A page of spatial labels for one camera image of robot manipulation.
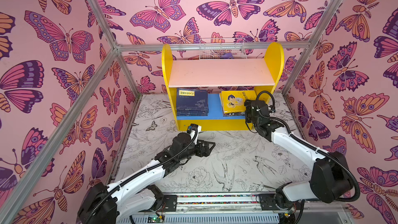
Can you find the yellow book with orange figure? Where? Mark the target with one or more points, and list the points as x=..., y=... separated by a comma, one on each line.
x=234, y=114

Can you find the yellow shelf with blue board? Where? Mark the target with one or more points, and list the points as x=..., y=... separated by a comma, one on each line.
x=262, y=74

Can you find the yellow book with cartoon face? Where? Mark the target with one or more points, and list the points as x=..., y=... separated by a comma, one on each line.
x=232, y=102

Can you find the black wolf cover book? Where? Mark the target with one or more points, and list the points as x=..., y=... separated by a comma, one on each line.
x=234, y=116

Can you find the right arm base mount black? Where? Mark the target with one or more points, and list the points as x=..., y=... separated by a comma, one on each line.
x=272, y=201

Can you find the blue book Mengxi Bitan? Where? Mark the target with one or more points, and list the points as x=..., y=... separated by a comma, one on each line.
x=191, y=111

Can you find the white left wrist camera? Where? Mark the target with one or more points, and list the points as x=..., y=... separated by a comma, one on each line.
x=193, y=131

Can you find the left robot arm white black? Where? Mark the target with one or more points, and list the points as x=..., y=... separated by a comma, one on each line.
x=144, y=178

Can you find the green circuit board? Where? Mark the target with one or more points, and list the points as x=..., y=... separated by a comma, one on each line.
x=154, y=219

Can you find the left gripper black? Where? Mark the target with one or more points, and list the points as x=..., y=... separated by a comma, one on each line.
x=204, y=152

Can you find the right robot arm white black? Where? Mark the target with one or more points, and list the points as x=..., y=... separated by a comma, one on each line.
x=331, y=180

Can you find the aluminium rail front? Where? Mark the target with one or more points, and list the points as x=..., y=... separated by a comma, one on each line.
x=214, y=203

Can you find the blue book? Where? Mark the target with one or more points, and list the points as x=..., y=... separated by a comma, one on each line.
x=190, y=98
x=201, y=109

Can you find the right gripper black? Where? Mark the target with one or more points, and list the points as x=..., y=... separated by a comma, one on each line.
x=250, y=112

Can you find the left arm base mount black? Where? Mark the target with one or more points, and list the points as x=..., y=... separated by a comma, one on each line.
x=167, y=203

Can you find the blue book Sunzi Bingfa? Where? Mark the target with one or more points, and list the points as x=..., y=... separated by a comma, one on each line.
x=193, y=115

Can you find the clear wire basket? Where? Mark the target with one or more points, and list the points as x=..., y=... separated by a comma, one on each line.
x=220, y=48

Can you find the blue book Yijing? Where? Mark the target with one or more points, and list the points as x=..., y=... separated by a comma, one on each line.
x=192, y=114

